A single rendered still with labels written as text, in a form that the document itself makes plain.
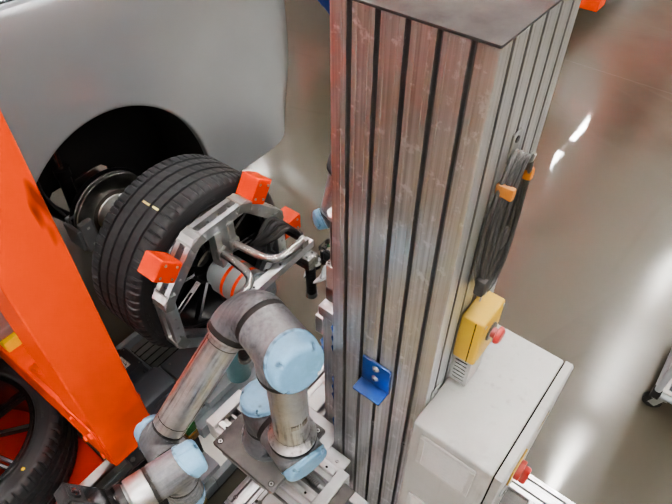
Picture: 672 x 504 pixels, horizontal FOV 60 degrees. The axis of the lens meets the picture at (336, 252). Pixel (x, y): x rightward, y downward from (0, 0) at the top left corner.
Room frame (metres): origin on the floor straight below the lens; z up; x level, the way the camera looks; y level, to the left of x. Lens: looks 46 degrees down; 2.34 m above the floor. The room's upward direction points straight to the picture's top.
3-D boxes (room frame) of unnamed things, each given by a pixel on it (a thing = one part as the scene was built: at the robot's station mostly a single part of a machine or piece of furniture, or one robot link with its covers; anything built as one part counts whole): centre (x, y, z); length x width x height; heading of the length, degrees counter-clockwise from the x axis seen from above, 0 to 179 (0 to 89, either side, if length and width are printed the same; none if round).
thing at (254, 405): (0.74, 0.18, 0.98); 0.13 x 0.12 x 0.14; 37
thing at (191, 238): (1.32, 0.38, 0.85); 0.54 x 0.07 x 0.54; 142
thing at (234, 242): (1.33, 0.22, 1.03); 0.19 x 0.18 x 0.11; 52
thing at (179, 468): (0.48, 0.32, 1.21); 0.11 x 0.08 x 0.09; 127
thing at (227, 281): (1.28, 0.32, 0.85); 0.21 x 0.14 x 0.14; 52
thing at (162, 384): (1.23, 0.82, 0.26); 0.42 x 0.18 x 0.35; 52
